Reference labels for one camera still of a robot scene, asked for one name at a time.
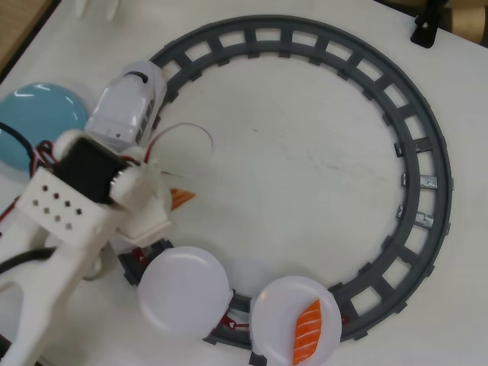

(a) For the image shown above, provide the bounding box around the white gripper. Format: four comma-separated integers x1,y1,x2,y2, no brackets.
114,150,175,230

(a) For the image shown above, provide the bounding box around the pale striped salmon sushi piece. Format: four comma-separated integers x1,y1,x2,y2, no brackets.
169,188,197,211

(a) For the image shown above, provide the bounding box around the white toy Shinkansen locomotive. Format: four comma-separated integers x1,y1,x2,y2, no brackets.
84,59,169,150

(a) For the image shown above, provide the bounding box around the blue round ceramic dish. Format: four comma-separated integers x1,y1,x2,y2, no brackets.
0,82,89,180

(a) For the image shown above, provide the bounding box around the deep orange salmon sushi piece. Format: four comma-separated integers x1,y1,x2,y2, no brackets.
292,299,324,361

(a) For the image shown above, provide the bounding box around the white round plastic plate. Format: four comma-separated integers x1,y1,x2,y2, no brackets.
137,246,233,339
249,276,343,366

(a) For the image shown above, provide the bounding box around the grey circular toy train track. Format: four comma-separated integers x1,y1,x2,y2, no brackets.
120,14,455,365

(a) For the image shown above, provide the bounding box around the light wooden furniture board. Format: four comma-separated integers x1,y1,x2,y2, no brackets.
0,0,62,83

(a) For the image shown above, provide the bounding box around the black table clamp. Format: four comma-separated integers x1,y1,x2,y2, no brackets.
409,0,450,49

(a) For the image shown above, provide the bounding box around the thin red white wire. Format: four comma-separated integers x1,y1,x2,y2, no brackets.
144,120,215,180

